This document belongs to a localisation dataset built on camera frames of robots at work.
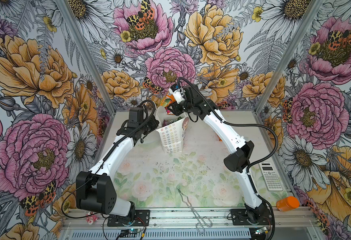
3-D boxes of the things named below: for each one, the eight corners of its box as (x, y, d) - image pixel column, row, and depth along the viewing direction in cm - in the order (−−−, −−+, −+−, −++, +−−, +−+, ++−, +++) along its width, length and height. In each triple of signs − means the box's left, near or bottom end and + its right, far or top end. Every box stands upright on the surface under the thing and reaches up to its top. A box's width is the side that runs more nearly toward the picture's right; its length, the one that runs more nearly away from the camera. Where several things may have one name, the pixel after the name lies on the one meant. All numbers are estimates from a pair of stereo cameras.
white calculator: (268, 191, 85) (269, 190, 83) (258, 163, 96) (259, 161, 94) (282, 191, 85) (284, 190, 83) (270, 163, 96) (272, 161, 94)
